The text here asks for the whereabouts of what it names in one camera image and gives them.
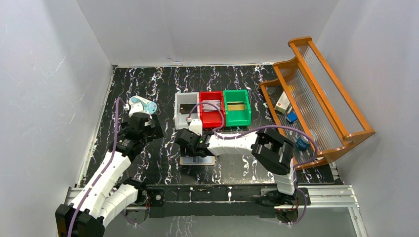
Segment grey cards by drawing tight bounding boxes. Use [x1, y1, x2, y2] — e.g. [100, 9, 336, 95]
[202, 100, 222, 112]

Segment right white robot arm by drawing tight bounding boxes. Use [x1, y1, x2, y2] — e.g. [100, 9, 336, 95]
[174, 128, 298, 204]

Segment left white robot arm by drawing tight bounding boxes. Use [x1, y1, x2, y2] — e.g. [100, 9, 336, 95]
[55, 112, 164, 237]

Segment black card in white bin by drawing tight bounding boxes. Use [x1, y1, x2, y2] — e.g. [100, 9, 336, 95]
[179, 104, 197, 115]

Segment gold card in green bin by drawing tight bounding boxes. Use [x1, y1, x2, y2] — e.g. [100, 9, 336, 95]
[227, 102, 246, 111]

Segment white plastic bin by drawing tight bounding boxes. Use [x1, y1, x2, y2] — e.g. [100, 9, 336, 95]
[174, 92, 200, 130]

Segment oval white blue package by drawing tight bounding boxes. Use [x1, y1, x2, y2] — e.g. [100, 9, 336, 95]
[128, 96, 158, 115]

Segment red plastic bin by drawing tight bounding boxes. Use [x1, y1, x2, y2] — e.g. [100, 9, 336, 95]
[199, 91, 225, 129]

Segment green plastic bin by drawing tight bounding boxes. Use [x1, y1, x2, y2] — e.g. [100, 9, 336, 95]
[223, 89, 251, 127]

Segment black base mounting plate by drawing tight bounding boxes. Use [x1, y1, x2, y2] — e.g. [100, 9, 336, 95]
[125, 184, 311, 221]

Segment white red small box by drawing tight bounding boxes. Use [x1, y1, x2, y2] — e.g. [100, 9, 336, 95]
[274, 91, 290, 114]

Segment blue small object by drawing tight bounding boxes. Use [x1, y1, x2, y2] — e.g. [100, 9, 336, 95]
[286, 111, 298, 123]

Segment blue tape roll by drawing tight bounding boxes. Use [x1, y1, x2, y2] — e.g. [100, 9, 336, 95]
[295, 135, 311, 151]

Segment orange wooden shelf rack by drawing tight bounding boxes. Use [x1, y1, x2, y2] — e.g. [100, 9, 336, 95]
[260, 37, 375, 169]

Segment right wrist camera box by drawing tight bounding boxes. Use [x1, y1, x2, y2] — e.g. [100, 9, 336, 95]
[187, 118, 203, 135]

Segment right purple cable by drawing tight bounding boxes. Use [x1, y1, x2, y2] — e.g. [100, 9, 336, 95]
[187, 102, 319, 225]

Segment aluminium frame rail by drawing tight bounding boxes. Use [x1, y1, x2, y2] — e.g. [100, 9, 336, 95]
[56, 163, 368, 237]

